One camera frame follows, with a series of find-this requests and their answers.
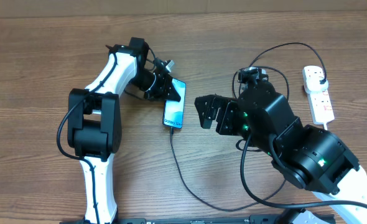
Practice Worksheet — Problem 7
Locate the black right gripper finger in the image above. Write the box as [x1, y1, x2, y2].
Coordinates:
[195, 95, 223, 109]
[198, 105, 218, 129]

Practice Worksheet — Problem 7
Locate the blue smartphone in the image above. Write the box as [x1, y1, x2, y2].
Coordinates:
[162, 78, 186, 129]

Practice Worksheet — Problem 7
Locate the black charger cable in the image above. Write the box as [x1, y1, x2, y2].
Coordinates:
[169, 42, 328, 213]

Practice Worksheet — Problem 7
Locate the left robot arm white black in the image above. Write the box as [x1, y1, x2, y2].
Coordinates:
[56, 37, 184, 223]

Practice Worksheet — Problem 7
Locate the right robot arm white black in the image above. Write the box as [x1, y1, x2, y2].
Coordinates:
[195, 80, 367, 223]

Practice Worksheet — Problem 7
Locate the white charger plug adapter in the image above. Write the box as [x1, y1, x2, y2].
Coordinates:
[304, 77, 329, 94]

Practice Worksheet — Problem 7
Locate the white power strip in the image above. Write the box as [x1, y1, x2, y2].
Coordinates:
[302, 65, 335, 126]

